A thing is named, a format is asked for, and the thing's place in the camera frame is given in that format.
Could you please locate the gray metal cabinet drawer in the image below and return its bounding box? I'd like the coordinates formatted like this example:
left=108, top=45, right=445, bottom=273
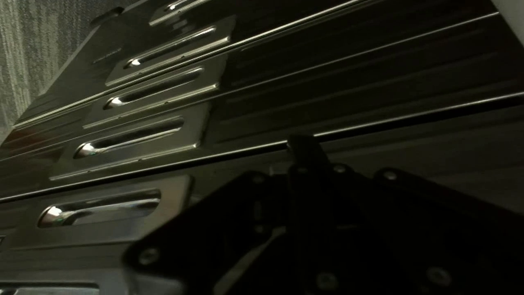
left=0, top=12, right=524, bottom=202
left=10, top=0, right=499, bottom=161
left=0, top=94, right=524, bottom=295
left=88, top=0, right=221, bottom=37
left=31, top=0, right=364, bottom=128

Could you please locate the gray metal tool cabinet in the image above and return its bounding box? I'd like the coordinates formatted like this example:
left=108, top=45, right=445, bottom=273
left=0, top=0, right=524, bottom=295

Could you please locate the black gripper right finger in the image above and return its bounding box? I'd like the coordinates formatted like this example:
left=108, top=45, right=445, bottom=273
left=310, top=163, right=524, bottom=295

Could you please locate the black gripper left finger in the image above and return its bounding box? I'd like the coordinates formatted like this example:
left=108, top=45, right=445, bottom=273
left=121, top=169, right=313, bottom=295

